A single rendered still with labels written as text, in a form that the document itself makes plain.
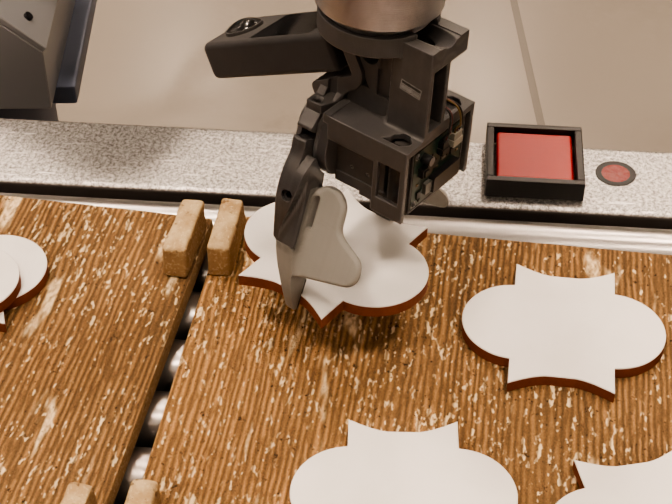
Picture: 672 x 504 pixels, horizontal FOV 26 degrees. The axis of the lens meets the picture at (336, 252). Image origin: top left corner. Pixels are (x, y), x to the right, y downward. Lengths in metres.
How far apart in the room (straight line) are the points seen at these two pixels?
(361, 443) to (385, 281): 0.11
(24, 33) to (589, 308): 0.56
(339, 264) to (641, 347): 0.22
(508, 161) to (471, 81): 1.75
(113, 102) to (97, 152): 1.67
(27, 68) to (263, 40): 0.45
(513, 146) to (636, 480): 0.36
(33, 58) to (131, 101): 1.56
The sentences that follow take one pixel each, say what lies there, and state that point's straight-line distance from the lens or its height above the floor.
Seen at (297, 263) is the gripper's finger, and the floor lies 1.02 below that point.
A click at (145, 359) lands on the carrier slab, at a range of 0.98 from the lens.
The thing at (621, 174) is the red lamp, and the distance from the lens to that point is 1.18.
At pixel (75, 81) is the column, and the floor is 0.87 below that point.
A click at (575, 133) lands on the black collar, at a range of 1.18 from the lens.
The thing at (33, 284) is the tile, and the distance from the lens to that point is 1.03.
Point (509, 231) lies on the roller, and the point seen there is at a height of 0.92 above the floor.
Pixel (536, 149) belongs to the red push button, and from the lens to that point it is 1.17.
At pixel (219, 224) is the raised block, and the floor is 0.96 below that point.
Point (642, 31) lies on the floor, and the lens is 3.10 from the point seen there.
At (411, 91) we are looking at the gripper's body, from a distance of 0.83.
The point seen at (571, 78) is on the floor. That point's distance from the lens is 2.93.
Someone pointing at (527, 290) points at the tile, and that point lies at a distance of 1.01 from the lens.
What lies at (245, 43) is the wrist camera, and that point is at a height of 1.14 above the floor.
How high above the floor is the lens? 1.62
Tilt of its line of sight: 41 degrees down
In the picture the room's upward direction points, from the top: straight up
